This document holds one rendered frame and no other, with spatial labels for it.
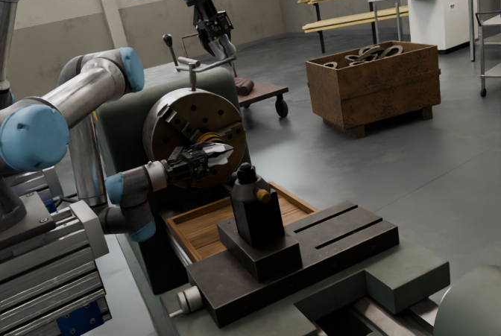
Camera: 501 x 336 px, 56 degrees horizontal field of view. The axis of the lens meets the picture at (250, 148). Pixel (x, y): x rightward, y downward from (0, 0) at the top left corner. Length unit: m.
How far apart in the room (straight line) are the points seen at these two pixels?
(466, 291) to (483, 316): 0.03
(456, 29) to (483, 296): 7.40
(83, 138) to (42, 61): 9.99
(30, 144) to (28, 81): 10.39
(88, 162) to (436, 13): 6.82
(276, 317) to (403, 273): 0.26
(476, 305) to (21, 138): 0.72
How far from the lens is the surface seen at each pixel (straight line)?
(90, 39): 11.49
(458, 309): 0.60
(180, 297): 0.98
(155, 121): 1.45
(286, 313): 0.94
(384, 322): 1.00
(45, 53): 11.30
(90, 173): 1.33
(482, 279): 0.61
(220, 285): 0.97
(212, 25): 1.30
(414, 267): 1.02
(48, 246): 1.05
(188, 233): 1.38
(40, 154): 0.90
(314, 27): 9.23
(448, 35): 7.77
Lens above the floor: 1.50
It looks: 19 degrees down
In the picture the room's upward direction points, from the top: 11 degrees counter-clockwise
